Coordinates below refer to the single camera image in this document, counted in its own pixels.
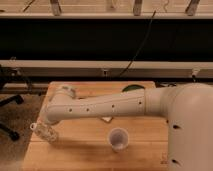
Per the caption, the black office chair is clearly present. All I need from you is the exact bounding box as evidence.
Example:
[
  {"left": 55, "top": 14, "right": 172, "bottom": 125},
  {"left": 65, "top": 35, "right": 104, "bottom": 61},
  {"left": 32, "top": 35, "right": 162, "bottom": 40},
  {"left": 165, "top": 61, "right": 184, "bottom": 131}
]
[{"left": 0, "top": 63, "right": 25, "bottom": 142}]

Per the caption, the white paper cup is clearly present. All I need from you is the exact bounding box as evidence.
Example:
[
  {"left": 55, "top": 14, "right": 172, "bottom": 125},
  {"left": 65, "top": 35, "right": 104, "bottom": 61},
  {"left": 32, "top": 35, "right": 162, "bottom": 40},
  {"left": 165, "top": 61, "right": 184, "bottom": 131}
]
[{"left": 107, "top": 127, "right": 129, "bottom": 152}]

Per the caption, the wall power outlet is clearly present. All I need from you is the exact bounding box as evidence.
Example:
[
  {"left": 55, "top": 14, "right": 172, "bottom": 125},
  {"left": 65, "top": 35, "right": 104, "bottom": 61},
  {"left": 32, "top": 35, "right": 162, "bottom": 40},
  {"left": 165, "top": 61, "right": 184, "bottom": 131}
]
[{"left": 102, "top": 69, "right": 109, "bottom": 77}]

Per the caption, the clear plastic bottle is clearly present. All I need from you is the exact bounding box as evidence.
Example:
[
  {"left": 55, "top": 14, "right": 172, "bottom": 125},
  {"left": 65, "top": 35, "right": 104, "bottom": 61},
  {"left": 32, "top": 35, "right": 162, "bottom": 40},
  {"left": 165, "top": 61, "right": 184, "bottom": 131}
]
[{"left": 30, "top": 123, "right": 58, "bottom": 142}]

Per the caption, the black hanging cable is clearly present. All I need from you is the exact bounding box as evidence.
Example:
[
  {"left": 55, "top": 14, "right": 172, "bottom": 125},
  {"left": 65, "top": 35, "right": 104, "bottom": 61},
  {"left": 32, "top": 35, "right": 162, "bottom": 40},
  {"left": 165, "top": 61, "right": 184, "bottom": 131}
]
[{"left": 118, "top": 9, "right": 157, "bottom": 77}]

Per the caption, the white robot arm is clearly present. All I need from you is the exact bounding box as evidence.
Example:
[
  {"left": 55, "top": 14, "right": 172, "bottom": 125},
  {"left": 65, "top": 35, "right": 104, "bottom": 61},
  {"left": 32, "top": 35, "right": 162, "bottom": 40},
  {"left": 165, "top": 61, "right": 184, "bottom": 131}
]
[{"left": 40, "top": 83, "right": 213, "bottom": 171}]

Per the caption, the green bowl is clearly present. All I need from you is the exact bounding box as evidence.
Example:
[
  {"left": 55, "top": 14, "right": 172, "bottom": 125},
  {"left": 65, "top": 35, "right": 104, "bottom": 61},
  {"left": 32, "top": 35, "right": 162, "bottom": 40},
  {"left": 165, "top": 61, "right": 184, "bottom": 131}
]
[{"left": 122, "top": 84, "right": 145, "bottom": 92}]

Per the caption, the white sponge block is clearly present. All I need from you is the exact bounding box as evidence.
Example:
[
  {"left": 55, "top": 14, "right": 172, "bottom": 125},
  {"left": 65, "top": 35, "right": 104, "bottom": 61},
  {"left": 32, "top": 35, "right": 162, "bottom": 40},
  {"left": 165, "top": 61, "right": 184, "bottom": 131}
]
[{"left": 101, "top": 117, "right": 113, "bottom": 122}]

